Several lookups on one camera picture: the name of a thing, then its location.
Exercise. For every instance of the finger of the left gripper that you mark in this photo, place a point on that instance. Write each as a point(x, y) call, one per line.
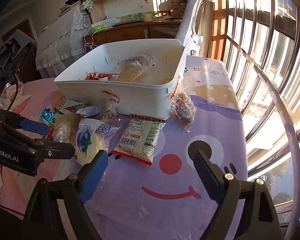
point(33, 126)
point(53, 150)

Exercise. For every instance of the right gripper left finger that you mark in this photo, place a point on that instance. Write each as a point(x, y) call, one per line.
point(42, 219)

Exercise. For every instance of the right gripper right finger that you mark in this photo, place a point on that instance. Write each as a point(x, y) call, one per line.
point(258, 219)

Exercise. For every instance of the blue foil snack packet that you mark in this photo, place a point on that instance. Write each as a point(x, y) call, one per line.
point(47, 115)

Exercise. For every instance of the clear bag pale pastry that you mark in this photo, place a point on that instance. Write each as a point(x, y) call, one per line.
point(66, 127)

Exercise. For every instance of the orange white oats bar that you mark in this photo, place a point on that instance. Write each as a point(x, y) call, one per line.
point(67, 106)

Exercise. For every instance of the blueberry bread packet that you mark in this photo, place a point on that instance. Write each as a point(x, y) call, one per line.
point(93, 136)

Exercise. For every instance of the clear bag nut snack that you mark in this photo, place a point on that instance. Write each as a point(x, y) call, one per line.
point(110, 111)

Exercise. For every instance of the red white noodle snack packet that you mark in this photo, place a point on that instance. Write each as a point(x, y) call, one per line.
point(139, 139)

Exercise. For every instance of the clear bag colourful candy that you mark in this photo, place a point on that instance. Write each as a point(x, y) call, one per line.
point(182, 106)

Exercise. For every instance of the green pineapple cake packet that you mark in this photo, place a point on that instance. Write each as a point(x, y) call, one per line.
point(53, 121)

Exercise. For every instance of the crumpled clothes pile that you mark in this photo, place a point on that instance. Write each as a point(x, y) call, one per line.
point(8, 95)

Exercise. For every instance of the cartoon printed bed sheet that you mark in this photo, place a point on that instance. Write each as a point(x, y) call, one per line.
point(167, 199)

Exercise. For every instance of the red white cartoon snack packet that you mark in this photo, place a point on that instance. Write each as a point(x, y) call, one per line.
point(96, 76)

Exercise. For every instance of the white lace covered piano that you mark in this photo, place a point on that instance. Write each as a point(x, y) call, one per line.
point(61, 43)

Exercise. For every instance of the clear bag bread roll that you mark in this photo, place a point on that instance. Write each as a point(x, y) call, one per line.
point(133, 68)

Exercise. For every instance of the green tissue box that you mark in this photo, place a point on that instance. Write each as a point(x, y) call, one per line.
point(99, 27)

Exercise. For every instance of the white plastic storage bin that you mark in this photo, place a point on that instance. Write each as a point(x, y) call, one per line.
point(151, 97)

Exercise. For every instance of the wooden desk with drawers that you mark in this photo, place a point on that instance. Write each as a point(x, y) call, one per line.
point(132, 31)

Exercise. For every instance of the grey office chair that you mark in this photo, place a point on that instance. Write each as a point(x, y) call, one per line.
point(195, 30)

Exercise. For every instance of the metal window guard bars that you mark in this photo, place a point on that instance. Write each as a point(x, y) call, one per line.
point(259, 42)

